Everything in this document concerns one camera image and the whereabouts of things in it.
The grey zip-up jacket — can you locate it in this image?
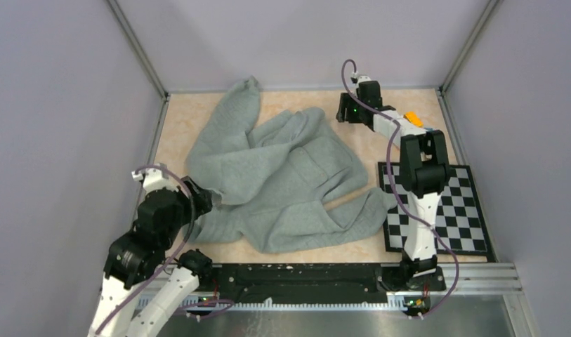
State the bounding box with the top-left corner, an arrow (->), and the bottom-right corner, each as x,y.
185,77 -> 396,253

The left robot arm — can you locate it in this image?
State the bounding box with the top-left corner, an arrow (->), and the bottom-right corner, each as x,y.
88,171 -> 213,336

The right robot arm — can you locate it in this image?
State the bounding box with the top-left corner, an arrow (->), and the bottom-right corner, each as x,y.
336,75 -> 452,290

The yellow red toy block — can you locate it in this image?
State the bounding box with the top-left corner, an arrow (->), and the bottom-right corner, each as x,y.
404,111 -> 424,128

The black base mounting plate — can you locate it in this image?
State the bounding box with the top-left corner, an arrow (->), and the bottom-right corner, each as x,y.
199,263 -> 447,305

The black white checkerboard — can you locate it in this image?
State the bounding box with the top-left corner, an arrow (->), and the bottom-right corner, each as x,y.
383,165 -> 496,262

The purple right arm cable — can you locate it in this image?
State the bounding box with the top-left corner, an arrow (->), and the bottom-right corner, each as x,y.
341,59 -> 461,319

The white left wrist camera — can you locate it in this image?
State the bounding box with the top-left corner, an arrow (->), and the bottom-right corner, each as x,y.
131,168 -> 178,194

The white cable duct strip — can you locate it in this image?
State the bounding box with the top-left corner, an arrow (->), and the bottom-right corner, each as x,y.
178,298 -> 407,312

